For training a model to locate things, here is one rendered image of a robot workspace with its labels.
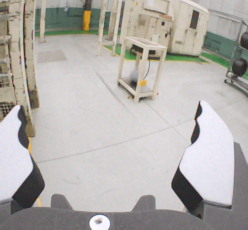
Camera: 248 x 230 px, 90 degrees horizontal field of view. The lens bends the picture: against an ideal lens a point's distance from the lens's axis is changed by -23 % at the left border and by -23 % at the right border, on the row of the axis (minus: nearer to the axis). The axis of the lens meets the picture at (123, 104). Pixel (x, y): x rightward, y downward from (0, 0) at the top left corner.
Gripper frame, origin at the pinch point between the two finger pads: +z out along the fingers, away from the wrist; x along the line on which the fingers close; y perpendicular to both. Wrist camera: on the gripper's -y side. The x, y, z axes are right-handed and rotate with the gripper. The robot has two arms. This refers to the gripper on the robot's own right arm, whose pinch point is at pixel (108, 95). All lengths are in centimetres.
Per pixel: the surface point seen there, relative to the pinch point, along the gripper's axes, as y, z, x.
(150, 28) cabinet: 30, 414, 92
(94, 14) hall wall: -12, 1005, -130
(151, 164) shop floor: 111, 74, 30
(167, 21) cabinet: 9, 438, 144
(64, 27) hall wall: 47, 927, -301
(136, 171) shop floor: 109, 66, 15
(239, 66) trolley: 86, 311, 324
